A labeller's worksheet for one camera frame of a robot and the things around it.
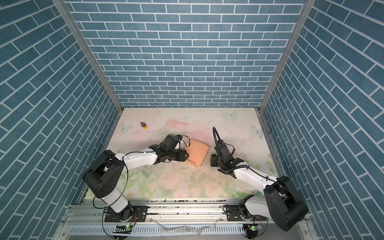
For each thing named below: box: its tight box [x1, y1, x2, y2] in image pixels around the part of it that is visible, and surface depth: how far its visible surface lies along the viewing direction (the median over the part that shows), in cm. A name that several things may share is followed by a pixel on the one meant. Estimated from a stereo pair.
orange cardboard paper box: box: [185, 138, 210, 167], surface depth 95 cm
